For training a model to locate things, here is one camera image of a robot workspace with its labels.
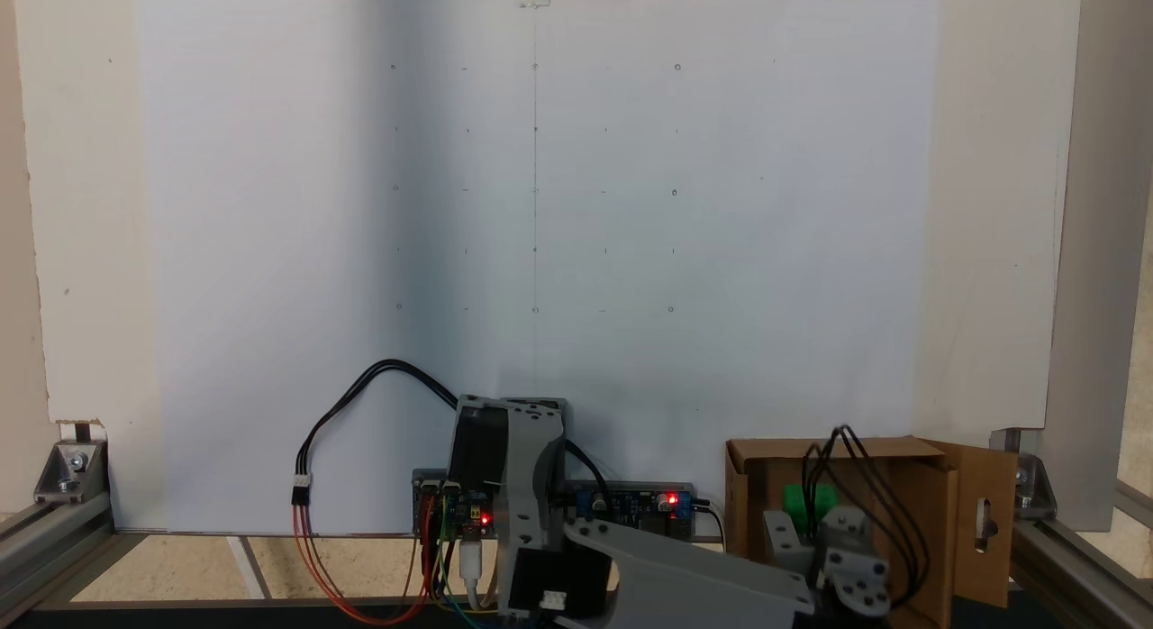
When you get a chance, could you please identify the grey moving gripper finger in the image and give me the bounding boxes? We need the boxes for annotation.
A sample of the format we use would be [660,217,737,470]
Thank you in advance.
[815,506,892,615]

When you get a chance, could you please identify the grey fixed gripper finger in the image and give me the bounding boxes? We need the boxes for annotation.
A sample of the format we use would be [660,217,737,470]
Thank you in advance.
[763,509,816,576]

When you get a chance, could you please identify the green dice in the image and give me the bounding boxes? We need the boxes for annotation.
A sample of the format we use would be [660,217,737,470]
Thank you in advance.
[781,483,839,535]

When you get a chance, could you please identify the brown cardboard box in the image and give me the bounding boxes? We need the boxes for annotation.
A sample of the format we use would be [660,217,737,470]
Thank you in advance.
[724,435,1020,629]

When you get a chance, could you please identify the circuit board with blue parts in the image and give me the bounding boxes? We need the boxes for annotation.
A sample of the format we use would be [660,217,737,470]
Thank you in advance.
[570,483,696,533]

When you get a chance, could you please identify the circuit board with red light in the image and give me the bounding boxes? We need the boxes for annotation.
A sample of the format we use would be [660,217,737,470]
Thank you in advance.
[413,470,498,536]

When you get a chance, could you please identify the large white paper sheet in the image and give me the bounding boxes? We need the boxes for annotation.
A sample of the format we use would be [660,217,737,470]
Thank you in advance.
[135,0,940,533]

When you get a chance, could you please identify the black servo cables at wrist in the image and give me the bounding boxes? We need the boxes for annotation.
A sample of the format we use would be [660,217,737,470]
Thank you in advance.
[800,424,934,607]

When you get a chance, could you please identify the metal corner bracket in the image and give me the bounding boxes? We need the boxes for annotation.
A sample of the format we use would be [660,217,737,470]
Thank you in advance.
[989,428,1057,524]
[33,420,110,506]

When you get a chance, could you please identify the black servo cables at base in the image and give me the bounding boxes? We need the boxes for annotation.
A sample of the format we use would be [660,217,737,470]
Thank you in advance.
[563,438,617,515]

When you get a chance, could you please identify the aluminium frame rail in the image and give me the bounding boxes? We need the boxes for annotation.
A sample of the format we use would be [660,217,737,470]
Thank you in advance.
[0,498,115,605]
[1009,480,1153,617]

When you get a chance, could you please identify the white usb cable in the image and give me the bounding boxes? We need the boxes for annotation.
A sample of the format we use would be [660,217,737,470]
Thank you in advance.
[458,535,495,614]

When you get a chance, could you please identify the green jumper wire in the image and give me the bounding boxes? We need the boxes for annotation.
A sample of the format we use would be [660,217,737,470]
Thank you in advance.
[436,496,478,626]

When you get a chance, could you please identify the black cable with white plug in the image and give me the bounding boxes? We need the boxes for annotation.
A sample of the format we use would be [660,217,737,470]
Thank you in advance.
[291,358,462,507]

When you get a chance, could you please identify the red and orange wire bundle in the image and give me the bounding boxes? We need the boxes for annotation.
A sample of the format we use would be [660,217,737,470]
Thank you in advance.
[291,501,437,626]

